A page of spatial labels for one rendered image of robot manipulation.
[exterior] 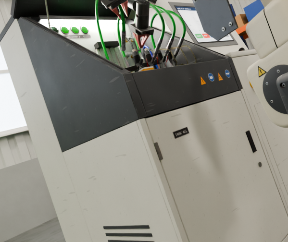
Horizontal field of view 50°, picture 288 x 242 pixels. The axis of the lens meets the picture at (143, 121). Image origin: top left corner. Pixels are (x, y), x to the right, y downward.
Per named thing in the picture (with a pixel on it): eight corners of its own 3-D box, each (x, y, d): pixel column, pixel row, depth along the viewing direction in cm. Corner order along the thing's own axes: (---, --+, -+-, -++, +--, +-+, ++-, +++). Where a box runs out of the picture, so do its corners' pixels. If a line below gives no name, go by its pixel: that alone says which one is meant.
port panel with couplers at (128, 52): (134, 80, 175) (117, 29, 177) (131, 82, 178) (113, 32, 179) (150, 77, 184) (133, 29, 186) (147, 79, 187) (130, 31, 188)
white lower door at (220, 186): (217, 319, 99) (145, 118, 102) (212, 318, 101) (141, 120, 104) (294, 228, 143) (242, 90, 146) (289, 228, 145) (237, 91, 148)
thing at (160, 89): (147, 116, 104) (131, 72, 105) (139, 120, 107) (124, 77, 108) (239, 90, 146) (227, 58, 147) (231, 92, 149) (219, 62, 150)
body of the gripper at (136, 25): (141, 26, 142) (142, 9, 138) (154, 33, 135) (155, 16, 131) (129, 28, 139) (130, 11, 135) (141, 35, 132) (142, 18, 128)
